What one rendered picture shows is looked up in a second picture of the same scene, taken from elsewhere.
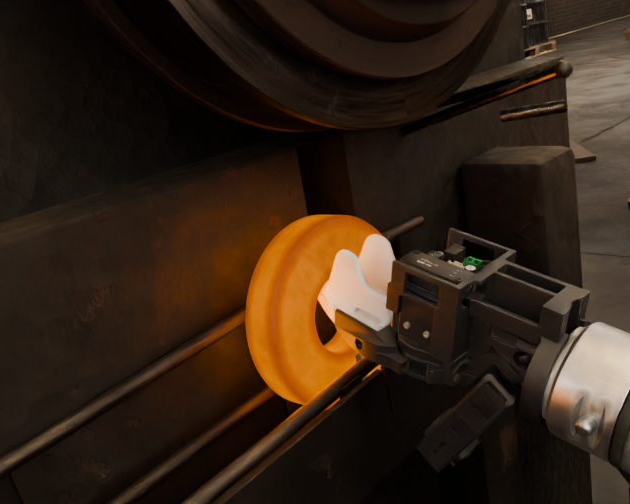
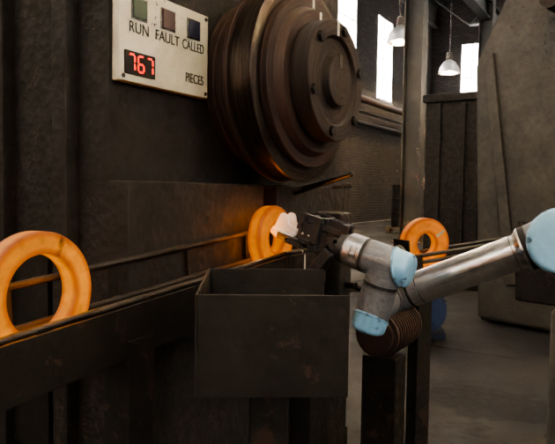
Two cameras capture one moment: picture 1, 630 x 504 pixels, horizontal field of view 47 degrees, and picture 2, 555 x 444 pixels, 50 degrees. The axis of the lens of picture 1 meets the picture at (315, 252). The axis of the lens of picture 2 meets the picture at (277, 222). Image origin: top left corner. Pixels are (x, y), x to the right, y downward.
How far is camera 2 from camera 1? 89 cm
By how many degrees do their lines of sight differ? 20
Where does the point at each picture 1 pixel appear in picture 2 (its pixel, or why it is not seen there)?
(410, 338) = (302, 238)
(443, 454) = not seen: hidden behind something
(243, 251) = (245, 213)
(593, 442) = (352, 260)
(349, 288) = (283, 225)
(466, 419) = (316, 264)
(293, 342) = (263, 239)
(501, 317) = (330, 229)
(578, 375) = (350, 241)
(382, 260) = (292, 220)
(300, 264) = (268, 216)
